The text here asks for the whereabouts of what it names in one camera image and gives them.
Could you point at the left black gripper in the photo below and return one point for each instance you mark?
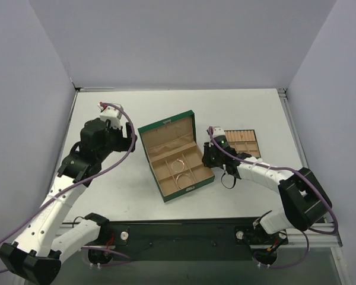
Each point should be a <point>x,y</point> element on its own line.
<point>129,135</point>

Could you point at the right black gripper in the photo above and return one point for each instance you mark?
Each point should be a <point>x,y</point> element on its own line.
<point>210,157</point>

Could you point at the green tray with compartments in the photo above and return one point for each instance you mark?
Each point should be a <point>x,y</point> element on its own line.
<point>243,141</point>

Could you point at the silver pearl bangle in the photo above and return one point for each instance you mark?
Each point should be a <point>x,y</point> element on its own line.
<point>177,166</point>
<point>184,180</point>

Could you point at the green jewelry box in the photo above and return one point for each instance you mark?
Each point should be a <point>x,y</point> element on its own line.
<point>169,139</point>

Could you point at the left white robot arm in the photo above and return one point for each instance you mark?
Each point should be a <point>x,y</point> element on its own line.
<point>36,254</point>

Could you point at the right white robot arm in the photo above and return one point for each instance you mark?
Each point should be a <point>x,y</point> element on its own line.
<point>266,175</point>

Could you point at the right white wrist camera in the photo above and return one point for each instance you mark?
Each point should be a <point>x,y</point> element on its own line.
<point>216,131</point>

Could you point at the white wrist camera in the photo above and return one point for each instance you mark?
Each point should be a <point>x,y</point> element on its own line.
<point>216,131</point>
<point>110,115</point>

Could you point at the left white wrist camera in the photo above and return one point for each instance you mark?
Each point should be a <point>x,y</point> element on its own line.
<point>110,115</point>

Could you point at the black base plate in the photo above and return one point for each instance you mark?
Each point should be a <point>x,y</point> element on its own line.
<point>223,239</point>

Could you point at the aluminium frame rail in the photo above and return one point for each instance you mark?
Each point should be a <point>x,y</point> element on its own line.
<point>304,201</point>

